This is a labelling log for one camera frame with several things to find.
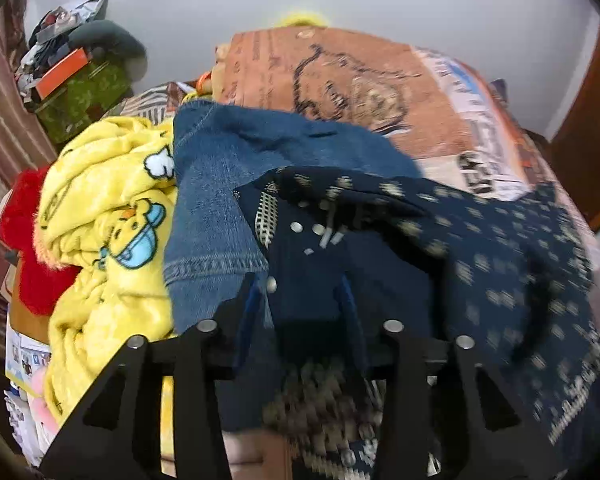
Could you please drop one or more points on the green patterned box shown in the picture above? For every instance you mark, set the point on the green patterned box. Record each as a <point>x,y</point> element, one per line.
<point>85,100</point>

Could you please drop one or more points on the pile of mixed clothes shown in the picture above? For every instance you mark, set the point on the pile of mixed clothes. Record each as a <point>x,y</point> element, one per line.
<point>55,20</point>

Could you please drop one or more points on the stack of printed papers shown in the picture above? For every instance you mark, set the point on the stack of printed papers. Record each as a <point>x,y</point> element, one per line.
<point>22,370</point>

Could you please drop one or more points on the navy patterned hooded sweater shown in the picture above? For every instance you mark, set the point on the navy patterned hooded sweater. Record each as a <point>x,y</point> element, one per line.
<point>480,260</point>

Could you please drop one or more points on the striped brown curtain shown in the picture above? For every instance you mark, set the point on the striped brown curtain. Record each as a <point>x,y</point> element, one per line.
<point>0,110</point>

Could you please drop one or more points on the orange box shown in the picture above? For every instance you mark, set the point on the orange box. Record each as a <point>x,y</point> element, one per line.
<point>60,72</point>

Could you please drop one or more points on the yellow cartoon fleece blanket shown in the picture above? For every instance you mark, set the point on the yellow cartoon fleece blanket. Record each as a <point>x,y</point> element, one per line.
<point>105,185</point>

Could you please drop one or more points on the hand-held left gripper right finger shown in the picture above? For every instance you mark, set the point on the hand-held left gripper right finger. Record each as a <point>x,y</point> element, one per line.
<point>350,300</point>

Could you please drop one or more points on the orange printed blanket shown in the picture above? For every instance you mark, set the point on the orange printed blanket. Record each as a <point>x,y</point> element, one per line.
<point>355,75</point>

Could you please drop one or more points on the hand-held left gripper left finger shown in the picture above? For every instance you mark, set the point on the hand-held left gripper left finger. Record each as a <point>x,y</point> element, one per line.
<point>251,300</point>

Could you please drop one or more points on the red plush cloth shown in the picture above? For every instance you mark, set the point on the red plush cloth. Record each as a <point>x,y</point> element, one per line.
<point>25,220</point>

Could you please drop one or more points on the blue denim jacket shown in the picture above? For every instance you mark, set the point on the blue denim jacket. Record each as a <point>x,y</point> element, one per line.
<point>210,200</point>

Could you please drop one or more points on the yellow curved headboard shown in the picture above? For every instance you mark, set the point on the yellow curved headboard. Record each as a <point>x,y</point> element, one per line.
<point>300,19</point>

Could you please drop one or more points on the grey neck pillow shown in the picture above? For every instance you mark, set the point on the grey neck pillow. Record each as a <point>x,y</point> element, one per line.
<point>110,40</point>

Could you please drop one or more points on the brown wooden door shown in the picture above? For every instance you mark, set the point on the brown wooden door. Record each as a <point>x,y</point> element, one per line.
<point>590,125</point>

